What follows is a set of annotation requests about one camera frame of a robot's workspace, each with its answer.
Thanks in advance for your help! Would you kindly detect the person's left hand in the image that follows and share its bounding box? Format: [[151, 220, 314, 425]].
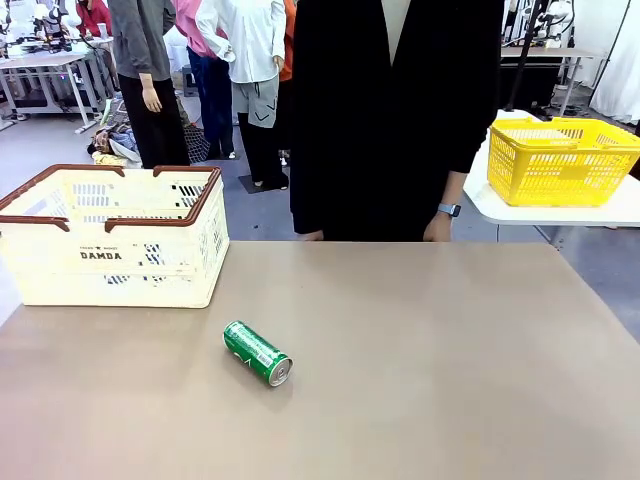
[[423, 214, 454, 243]]

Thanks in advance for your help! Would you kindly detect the green drink can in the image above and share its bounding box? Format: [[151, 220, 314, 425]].
[[222, 319, 294, 388]]

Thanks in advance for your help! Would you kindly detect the person's left forearm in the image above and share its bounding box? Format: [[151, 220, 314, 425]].
[[442, 171, 469, 207]]

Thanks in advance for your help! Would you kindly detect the yellow plastic shopping basket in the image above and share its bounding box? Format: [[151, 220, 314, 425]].
[[487, 117, 640, 208]]

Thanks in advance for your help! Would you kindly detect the person in black coat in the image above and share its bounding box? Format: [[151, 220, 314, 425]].
[[288, 0, 505, 243]]

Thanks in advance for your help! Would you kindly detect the black mesh bag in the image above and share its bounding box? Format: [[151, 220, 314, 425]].
[[182, 123, 212, 164]]

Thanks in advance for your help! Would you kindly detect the black stand pole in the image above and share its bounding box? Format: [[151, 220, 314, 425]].
[[503, 0, 539, 113]]

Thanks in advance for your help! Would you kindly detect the grey stool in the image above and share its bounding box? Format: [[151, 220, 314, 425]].
[[180, 64, 199, 97]]

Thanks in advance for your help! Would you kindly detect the mannequin with white shirt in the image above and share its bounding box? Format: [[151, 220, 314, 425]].
[[194, 0, 292, 191]]

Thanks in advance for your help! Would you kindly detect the brown top background table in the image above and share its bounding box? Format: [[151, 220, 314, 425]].
[[499, 45, 596, 119]]

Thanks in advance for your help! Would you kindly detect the pile of clothes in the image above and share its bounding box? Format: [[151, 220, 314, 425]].
[[87, 97, 146, 170]]

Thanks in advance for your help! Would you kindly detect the mannequin with pink shirt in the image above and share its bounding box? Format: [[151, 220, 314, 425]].
[[172, 0, 236, 161]]

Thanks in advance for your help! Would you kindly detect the white curtain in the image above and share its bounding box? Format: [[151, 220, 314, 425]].
[[589, 0, 640, 126]]

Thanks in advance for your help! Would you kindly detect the mannequin with grey top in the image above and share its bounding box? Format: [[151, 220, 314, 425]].
[[107, 0, 192, 170]]

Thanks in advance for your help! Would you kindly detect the person in red top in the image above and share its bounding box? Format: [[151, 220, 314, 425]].
[[77, 0, 114, 37]]

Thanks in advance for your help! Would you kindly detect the grey work desk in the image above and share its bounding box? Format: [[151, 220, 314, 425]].
[[0, 52, 109, 135]]

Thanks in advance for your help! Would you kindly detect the background robot rig on desk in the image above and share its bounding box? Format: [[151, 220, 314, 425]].
[[0, 0, 81, 54]]

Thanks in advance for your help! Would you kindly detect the cream basket with brown handles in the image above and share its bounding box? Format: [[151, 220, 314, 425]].
[[0, 164, 231, 309]]

